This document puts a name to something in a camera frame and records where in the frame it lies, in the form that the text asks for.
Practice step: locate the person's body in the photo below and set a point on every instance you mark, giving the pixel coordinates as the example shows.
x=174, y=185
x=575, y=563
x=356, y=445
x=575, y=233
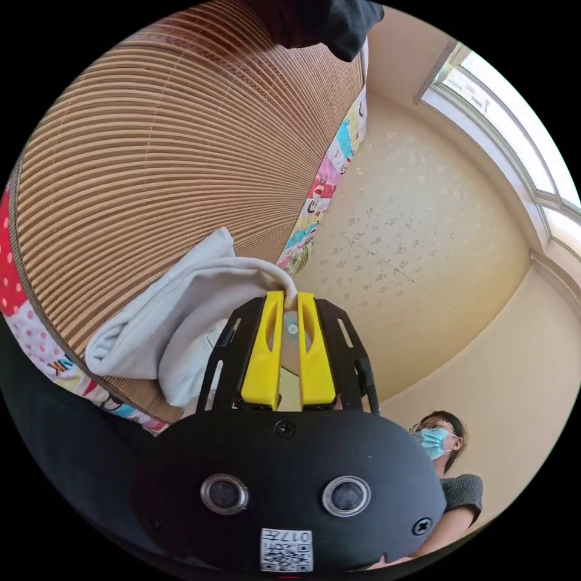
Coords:
x=463, y=492

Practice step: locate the window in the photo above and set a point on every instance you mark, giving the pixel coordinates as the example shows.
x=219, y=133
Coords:
x=499, y=122

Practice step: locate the black garment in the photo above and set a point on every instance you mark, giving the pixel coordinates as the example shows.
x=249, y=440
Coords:
x=327, y=25

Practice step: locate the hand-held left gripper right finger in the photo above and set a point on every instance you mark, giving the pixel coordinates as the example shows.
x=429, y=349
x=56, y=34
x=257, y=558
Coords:
x=317, y=376

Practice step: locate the bed with woven mat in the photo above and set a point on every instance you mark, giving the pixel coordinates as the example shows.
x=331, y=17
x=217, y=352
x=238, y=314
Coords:
x=159, y=159

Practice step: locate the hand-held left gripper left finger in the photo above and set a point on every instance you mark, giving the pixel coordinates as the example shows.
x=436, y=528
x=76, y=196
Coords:
x=261, y=376

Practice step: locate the beige long-sleeved shirt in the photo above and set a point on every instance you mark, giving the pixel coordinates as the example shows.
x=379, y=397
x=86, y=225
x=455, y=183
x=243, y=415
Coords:
x=150, y=327

